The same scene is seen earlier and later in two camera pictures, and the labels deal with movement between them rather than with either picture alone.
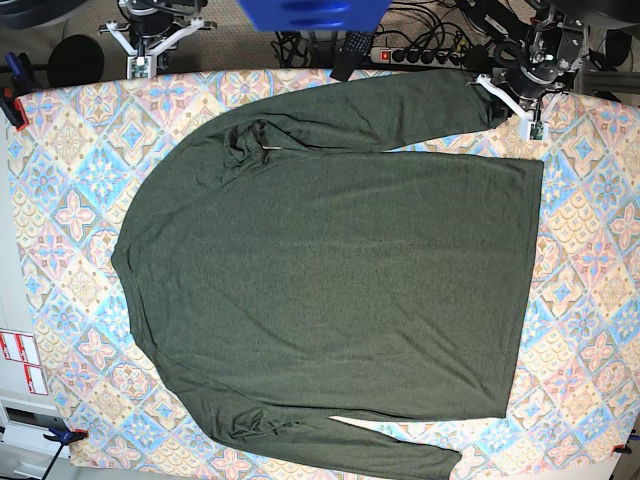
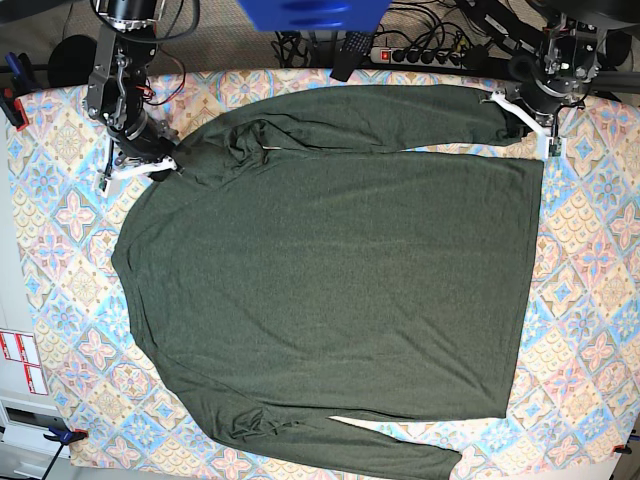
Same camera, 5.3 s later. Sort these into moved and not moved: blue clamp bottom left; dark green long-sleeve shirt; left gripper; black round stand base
Moved: left gripper
Not moved: blue clamp bottom left; black round stand base; dark green long-sleeve shirt
